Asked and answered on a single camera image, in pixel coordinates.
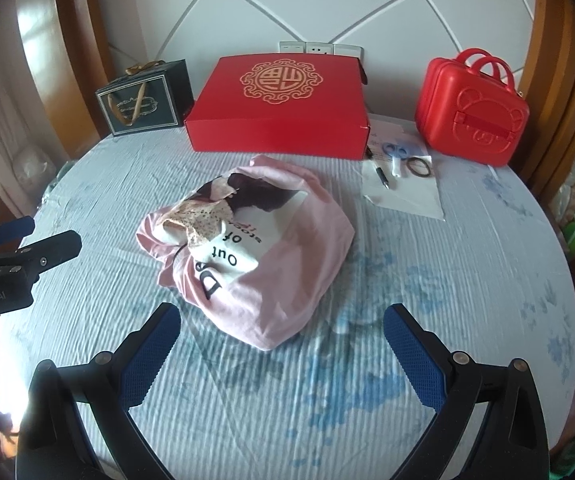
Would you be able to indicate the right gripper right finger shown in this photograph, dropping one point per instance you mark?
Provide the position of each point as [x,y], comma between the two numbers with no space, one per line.
[511,442]

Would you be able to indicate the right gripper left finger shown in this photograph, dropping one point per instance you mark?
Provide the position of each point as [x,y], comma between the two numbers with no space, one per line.
[53,442]

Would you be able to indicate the black pen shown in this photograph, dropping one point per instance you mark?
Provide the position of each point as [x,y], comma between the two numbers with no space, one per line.
[384,180]

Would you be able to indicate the blue handled scissors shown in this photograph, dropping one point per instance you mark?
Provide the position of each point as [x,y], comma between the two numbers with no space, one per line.
[397,153]

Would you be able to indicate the white paper sheet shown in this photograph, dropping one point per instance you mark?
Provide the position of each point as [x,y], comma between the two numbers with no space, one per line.
[409,194]

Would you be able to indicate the pink printed t-shirt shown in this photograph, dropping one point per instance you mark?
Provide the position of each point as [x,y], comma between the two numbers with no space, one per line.
[255,249]

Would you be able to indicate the large red gift box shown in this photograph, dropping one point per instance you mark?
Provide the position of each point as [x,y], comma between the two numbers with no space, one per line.
[301,104]

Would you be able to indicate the dark green gift bag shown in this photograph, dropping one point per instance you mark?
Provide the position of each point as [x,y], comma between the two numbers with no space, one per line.
[151,96]

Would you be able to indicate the red plastic carry case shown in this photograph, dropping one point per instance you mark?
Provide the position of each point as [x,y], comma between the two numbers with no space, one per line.
[469,107]

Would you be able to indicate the wooden headboard frame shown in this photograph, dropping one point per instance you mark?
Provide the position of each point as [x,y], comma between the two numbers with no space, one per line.
[69,58]

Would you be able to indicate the white wall socket panel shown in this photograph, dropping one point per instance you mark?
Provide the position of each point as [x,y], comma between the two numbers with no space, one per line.
[299,49]

